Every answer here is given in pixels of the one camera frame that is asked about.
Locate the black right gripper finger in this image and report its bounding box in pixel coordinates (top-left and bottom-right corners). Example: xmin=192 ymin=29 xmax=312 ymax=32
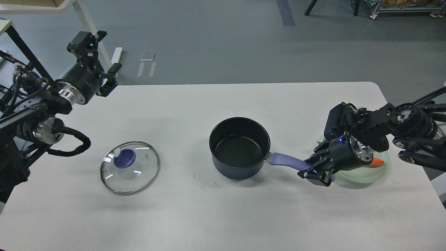
xmin=303 ymin=141 xmax=331 ymax=168
xmin=297 ymin=164 xmax=332 ymax=187

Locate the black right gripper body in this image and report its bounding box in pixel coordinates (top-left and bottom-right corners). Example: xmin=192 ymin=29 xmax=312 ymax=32
xmin=328 ymin=136 xmax=374 ymax=173

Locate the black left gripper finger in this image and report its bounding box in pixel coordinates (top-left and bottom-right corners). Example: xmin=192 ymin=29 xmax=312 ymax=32
xmin=67 ymin=31 xmax=107 ymax=65
xmin=96 ymin=62 xmax=122 ymax=97

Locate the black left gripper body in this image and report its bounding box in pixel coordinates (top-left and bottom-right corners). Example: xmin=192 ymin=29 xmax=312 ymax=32
xmin=56 ymin=59 xmax=103 ymax=105

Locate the blue saucepan with handle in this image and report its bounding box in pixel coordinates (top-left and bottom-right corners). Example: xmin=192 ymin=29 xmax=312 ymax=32
xmin=209 ymin=116 xmax=305 ymax=180

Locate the glass pot lid blue knob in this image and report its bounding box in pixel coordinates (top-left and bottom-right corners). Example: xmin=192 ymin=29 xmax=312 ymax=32
xmin=99 ymin=141 xmax=161 ymax=196

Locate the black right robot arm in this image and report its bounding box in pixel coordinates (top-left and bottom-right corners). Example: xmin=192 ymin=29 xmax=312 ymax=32
xmin=298 ymin=87 xmax=445 ymax=187

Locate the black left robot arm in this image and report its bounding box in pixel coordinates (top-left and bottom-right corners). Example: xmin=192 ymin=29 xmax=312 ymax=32
xmin=0 ymin=27 xmax=122 ymax=204

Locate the translucent green plate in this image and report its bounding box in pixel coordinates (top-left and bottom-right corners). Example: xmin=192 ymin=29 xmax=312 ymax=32
xmin=317 ymin=139 xmax=390 ymax=184

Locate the white desk leg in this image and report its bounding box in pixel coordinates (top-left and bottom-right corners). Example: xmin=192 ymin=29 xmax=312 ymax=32
xmin=72 ymin=0 xmax=124 ymax=71

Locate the toy orange carrot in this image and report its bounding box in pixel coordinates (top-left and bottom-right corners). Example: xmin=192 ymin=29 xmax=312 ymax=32
xmin=368 ymin=157 xmax=385 ymax=168

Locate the black metal rack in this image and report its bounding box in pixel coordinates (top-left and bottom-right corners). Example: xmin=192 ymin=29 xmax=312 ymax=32
xmin=0 ymin=24 xmax=62 ymax=134

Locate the metal wheeled cart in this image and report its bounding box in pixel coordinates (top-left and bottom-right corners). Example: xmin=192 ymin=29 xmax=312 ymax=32
xmin=369 ymin=0 xmax=446 ymax=20

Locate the black camera box right wrist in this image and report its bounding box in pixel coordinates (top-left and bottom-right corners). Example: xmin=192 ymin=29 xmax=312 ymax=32
xmin=324 ymin=102 xmax=353 ymax=140

